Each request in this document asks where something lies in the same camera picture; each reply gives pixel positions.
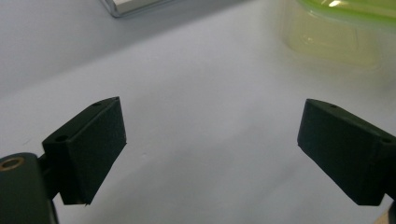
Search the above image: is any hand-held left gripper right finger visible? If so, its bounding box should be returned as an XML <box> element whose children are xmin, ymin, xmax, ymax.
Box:
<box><xmin>296</xmin><ymin>98</ymin><xmax>396</xmax><ymax>206</ymax></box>

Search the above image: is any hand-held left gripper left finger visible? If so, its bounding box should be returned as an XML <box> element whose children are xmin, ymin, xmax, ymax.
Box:
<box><xmin>41</xmin><ymin>96</ymin><xmax>128</xmax><ymax>206</ymax></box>

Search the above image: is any clear container with green lid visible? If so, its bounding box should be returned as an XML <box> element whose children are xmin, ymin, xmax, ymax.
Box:
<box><xmin>281</xmin><ymin>0</ymin><xmax>396</xmax><ymax>68</ymax></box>

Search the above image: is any clear plastic box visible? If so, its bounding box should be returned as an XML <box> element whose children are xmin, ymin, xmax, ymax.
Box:
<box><xmin>100</xmin><ymin>0</ymin><xmax>176</xmax><ymax>19</ymax></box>

